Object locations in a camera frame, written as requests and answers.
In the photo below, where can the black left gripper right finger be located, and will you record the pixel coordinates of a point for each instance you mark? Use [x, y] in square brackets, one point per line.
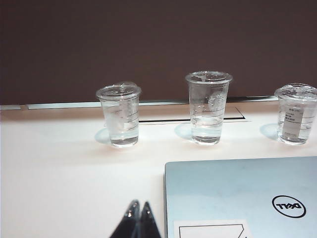
[147, 225]

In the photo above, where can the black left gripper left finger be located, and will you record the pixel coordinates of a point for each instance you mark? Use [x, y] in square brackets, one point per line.
[126, 223]

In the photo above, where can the clear cup with white label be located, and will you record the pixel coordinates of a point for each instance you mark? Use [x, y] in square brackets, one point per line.
[292, 119]

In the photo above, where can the white sticker on laptop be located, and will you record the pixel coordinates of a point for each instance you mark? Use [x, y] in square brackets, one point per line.
[210, 230]

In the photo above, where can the silver Dell laptop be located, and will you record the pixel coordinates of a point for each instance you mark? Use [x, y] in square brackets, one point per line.
[223, 193]

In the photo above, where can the short clear lidded cup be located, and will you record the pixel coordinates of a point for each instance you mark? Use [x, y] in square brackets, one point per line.
[121, 119]

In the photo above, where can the tall clear lidded cup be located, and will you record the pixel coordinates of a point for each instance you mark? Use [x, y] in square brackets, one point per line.
[208, 111]

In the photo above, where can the grey-brown desk partition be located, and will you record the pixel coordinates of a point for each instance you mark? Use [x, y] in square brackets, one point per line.
[148, 37]

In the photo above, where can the silver desk edge rail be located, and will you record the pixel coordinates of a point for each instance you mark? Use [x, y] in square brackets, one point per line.
[62, 106]

